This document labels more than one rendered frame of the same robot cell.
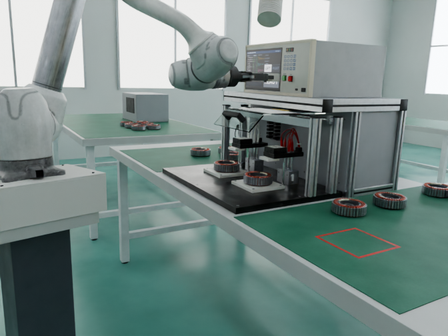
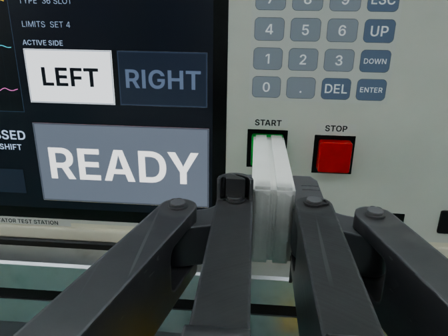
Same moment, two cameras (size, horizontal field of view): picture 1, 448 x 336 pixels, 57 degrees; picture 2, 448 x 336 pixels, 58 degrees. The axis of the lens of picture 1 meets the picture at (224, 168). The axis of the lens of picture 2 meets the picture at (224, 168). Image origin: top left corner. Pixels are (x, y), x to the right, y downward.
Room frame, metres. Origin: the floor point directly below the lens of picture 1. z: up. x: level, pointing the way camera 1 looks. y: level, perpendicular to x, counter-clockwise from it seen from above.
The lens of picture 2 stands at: (1.53, -0.03, 1.25)
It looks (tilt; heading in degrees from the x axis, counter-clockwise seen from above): 20 degrees down; 304
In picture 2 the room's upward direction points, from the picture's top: 1 degrees clockwise
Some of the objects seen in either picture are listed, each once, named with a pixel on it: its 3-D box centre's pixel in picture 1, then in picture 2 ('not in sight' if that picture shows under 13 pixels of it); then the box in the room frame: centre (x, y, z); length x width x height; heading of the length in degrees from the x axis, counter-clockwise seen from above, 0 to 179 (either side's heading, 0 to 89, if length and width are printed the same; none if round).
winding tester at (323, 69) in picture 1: (311, 70); (193, 56); (1.79, -0.36, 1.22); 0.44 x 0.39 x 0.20; 30
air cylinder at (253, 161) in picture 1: (254, 164); not in sight; (1.82, -0.14, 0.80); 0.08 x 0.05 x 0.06; 30
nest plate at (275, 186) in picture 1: (257, 184); not in sight; (1.54, -0.13, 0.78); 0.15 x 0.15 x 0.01; 30
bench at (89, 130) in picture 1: (124, 161); not in sight; (3.80, 0.94, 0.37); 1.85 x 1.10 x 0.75; 30
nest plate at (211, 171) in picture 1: (226, 171); not in sight; (1.75, -0.01, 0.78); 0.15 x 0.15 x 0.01; 30
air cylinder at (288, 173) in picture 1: (287, 175); not in sight; (1.61, -0.26, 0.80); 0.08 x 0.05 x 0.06; 30
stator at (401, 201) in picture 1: (389, 200); not in sight; (1.39, -0.59, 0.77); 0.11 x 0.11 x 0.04
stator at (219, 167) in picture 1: (226, 166); not in sight; (1.75, -0.01, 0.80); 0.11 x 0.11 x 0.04
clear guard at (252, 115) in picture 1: (268, 118); not in sight; (1.51, -0.16, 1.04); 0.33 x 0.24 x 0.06; 120
